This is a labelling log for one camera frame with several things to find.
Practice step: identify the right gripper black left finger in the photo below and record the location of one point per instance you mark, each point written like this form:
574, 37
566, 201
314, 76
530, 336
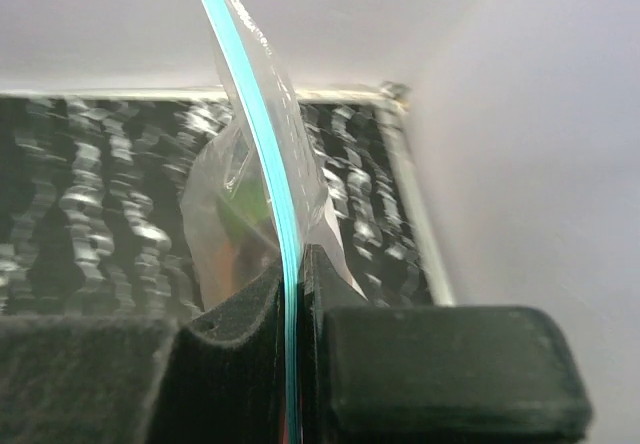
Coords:
216, 379

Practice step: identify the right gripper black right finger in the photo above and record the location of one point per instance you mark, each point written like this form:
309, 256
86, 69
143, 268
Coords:
431, 374

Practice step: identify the green mango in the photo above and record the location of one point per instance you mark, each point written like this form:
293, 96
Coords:
243, 208

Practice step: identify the blue zipper clear bag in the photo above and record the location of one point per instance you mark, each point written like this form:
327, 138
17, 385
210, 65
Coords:
266, 139

